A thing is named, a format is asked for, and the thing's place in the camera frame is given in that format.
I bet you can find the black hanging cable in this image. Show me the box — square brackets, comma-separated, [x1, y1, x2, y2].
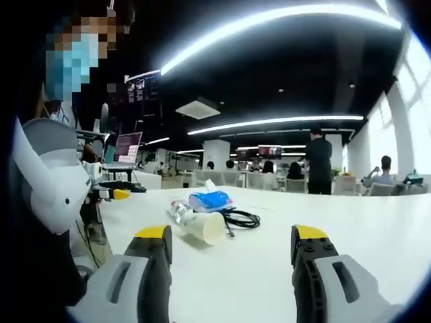
[74, 198, 114, 268]

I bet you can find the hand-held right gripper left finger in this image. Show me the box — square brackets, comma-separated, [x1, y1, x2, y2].
[67, 224, 174, 323]

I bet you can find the wall television screen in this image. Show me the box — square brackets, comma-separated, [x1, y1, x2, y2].
[257, 145, 284, 160]

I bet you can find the blue tissue packet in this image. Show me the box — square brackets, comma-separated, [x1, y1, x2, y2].
[187, 179, 234, 213]

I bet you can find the ceiling air conditioner vent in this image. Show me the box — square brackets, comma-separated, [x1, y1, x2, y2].
[175, 96, 222, 120]

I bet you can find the white paper cup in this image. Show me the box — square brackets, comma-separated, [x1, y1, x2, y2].
[179, 211, 226, 247]

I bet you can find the clear plastic bottle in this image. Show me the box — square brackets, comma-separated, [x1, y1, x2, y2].
[166, 197, 197, 227]

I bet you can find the dark hanging display screen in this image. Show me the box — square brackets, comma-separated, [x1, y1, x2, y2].
[123, 69, 163, 118]

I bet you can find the short ceiling light strip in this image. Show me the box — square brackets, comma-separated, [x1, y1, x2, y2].
[143, 136, 171, 147]

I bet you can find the long ceiling light strip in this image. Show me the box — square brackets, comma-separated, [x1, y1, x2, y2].
[186, 114, 365, 136]
[159, 2, 403, 77]

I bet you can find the white table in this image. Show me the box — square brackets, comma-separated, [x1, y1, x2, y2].
[67, 183, 431, 323]

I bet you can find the black cable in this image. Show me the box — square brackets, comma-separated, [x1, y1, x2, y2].
[74, 198, 114, 268]
[220, 207, 261, 238]

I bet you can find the open laptop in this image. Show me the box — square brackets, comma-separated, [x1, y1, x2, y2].
[102, 131, 144, 170]

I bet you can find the person's dark clothing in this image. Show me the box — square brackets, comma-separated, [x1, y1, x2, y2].
[0, 188, 89, 314]

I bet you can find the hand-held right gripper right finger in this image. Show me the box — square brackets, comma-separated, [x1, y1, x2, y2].
[290, 224, 405, 323]

